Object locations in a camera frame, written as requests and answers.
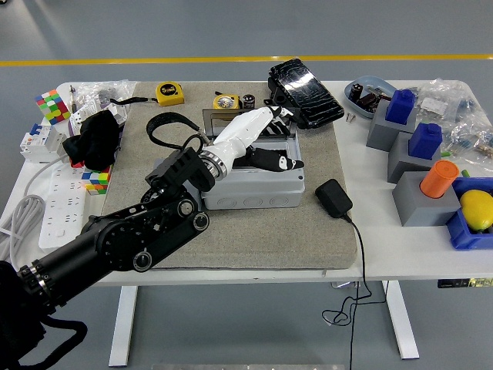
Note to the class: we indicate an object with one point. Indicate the round yellow tape measure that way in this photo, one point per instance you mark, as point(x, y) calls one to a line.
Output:
point(225, 102)

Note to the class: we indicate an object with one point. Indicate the black cloth glove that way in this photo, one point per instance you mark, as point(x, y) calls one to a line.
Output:
point(94, 140)

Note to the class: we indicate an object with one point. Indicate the large pastel puzzle cube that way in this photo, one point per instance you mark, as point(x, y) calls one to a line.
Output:
point(52, 106)

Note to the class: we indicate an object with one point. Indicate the yellow lemon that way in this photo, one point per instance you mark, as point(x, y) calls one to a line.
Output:
point(477, 210)

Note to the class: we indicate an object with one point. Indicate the small colourful puzzle cube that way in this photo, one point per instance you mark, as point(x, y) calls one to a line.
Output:
point(98, 181)

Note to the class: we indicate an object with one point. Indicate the shiny black pouch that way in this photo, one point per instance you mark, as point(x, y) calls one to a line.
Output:
point(308, 94)

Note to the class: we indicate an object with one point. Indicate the white circuit breaker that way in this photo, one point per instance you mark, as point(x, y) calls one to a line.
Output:
point(40, 144)

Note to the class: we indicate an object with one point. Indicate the brown capacitor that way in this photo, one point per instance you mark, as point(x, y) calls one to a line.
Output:
point(367, 102)

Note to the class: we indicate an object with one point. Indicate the orange cylinder battery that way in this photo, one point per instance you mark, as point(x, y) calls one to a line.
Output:
point(439, 179)

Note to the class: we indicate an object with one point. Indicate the blue square battery block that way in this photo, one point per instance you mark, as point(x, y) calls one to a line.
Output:
point(423, 142)
point(400, 108)

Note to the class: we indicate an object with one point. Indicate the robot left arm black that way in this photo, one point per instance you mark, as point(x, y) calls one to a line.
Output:
point(115, 239)

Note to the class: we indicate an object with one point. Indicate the black table control panel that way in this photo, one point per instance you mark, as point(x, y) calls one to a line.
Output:
point(452, 284)

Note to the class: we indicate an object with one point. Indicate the grey-brown table mat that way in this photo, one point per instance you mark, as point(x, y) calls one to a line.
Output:
point(250, 243)

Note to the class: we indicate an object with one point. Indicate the square yellow tape measure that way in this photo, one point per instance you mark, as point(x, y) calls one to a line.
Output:
point(170, 95)

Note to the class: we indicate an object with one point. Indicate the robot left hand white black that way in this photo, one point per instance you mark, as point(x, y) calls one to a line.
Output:
point(240, 129)

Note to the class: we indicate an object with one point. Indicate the silver pen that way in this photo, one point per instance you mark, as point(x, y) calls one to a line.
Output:
point(72, 96)

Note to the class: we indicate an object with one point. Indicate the white power strip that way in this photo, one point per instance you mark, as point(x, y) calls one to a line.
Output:
point(63, 208)

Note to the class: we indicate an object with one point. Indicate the blue plastic bin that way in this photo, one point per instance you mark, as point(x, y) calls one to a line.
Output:
point(462, 235)

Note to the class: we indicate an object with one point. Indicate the white table leg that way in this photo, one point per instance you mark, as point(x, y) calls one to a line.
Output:
point(123, 327)
point(402, 323)

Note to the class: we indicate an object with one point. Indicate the black capacitor white label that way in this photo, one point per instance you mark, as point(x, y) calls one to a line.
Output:
point(249, 101)

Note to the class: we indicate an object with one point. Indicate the clear bag of components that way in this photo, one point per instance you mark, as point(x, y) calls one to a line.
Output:
point(435, 102)
point(473, 135)

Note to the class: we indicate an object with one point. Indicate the blue-grey oval tray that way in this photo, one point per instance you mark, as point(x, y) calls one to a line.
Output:
point(371, 81)

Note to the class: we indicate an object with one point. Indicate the black power adapter plug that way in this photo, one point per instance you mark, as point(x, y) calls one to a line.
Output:
point(334, 198)

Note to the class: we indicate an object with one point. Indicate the silver bracket under table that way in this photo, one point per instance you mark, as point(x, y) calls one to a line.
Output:
point(344, 285)

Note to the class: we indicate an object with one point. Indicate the grey electrical junction box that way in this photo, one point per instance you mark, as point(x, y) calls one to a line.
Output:
point(254, 189)

